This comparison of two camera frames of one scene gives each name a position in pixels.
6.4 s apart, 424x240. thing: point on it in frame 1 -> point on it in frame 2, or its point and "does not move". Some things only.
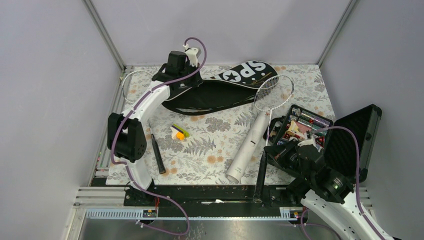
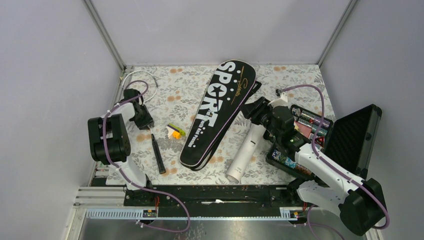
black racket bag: [236, 86] -> [233, 83]
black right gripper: [276, 152] -> [254, 109]
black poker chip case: [348, 143] does not move
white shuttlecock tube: [236, 168] does not move
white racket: [134, 85] does not move
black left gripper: [196, 81] -> [148, 120]
